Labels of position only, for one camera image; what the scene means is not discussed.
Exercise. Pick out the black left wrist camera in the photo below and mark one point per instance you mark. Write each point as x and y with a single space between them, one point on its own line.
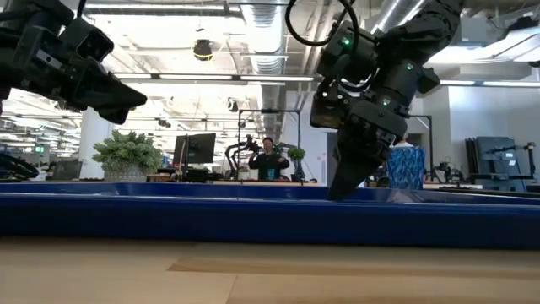
86 40

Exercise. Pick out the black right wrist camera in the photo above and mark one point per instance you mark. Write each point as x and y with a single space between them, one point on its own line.
346 50

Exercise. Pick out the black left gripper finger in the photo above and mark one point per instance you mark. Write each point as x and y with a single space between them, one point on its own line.
111 116
109 93

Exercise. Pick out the dark laptop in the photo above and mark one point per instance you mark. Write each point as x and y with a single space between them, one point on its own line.
66 170

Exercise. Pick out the black metal rig frame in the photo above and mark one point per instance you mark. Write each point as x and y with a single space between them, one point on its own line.
270 111
429 143

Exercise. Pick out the black round ceiling fixture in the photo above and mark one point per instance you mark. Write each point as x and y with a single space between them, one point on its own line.
203 50

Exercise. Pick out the green potted plant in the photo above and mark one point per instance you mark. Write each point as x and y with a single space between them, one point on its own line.
126 156

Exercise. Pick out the blue plastic tray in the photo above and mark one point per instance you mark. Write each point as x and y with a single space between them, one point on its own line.
211 219

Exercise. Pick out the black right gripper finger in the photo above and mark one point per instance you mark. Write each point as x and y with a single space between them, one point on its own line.
354 164

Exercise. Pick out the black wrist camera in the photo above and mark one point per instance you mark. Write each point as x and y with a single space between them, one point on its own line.
346 50
86 40

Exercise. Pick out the black computer monitor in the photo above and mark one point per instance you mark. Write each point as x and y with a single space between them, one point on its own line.
196 148

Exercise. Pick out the black curved object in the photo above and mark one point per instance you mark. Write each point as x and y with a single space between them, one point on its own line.
19 166

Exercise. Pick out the silver ventilation duct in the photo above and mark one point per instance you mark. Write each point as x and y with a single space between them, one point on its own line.
266 38

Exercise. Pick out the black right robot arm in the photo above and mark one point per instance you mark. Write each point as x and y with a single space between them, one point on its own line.
422 29

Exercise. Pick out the blue patterned translucent cup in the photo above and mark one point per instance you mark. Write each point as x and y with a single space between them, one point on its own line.
406 169

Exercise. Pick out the black background robot arm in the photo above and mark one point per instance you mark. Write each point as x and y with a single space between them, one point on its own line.
448 171
238 150

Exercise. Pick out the ceiling light strip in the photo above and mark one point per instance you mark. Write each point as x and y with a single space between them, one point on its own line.
202 77
489 83

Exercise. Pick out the dark equipment rack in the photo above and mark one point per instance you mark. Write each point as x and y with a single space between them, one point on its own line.
498 162

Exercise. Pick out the small green plant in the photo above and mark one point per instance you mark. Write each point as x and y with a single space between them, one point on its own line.
296 153

